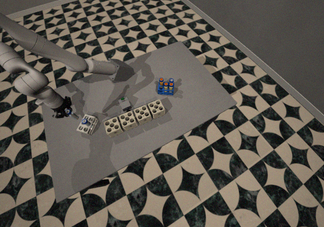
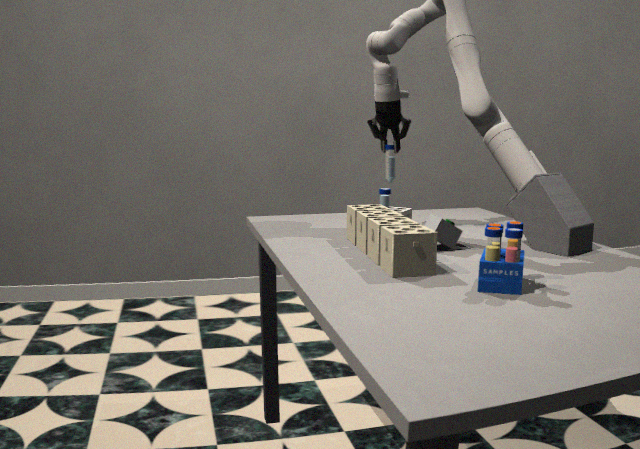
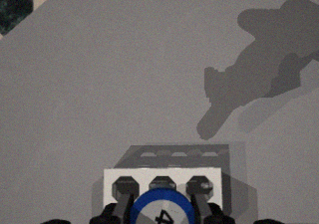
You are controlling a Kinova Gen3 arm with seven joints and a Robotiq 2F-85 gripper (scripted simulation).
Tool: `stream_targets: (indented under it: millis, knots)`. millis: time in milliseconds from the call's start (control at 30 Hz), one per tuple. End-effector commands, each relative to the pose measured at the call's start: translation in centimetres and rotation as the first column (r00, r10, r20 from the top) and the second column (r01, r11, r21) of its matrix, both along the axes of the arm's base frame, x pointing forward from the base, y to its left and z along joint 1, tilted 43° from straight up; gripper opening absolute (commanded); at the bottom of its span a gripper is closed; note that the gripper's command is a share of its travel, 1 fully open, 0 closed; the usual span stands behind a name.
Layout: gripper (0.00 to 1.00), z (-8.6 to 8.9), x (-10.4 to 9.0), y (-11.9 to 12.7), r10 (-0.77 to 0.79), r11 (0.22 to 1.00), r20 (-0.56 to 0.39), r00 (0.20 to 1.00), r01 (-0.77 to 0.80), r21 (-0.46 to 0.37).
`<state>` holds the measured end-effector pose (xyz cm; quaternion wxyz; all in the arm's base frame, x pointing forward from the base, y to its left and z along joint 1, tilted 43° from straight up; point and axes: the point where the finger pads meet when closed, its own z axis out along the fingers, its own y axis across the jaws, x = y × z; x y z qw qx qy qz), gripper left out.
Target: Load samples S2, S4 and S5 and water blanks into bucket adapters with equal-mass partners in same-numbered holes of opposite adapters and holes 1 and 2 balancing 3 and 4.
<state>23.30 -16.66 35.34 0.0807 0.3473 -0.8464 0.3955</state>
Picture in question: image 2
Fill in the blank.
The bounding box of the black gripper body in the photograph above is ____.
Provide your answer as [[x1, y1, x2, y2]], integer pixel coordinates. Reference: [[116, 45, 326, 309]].
[[375, 100, 403, 129]]

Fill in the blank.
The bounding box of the blue sample tube rack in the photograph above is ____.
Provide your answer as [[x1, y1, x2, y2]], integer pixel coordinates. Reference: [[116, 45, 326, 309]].
[[478, 248, 524, 295]]

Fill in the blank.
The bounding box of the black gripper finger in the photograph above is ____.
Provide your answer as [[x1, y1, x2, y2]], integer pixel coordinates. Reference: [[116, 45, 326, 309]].
[[367, 118, 388, 153], [389, 117, 411, 153]]

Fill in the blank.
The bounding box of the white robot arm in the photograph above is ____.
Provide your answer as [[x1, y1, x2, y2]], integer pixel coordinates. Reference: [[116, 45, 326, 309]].
[[366, 0, 547, 193]]

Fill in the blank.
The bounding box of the conical tube with orange liquid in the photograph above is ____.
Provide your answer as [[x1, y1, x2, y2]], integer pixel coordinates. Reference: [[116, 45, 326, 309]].
[[507, 221, 523, 230]]

